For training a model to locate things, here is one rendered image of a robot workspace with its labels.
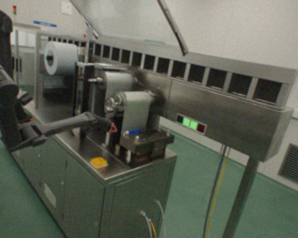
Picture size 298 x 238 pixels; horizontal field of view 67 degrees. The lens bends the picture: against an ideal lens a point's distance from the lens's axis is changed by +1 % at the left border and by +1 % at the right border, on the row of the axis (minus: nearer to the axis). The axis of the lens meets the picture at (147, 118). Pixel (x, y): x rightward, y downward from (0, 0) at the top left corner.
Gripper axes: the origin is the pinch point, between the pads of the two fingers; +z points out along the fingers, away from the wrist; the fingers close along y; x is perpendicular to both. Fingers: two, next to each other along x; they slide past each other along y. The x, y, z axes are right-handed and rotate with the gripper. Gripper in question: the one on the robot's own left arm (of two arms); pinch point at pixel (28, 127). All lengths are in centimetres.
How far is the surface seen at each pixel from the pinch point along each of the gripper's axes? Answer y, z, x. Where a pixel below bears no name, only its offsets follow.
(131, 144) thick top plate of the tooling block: -55, 19, -27
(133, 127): -45, 24, -45
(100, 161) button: -45.3, 18.4, -7.6
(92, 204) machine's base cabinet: -45, 43, 10
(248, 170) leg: -126, 37, -54
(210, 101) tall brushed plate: -93, 1, -68
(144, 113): -47, 20, -58
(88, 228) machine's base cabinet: -44, 61, 20
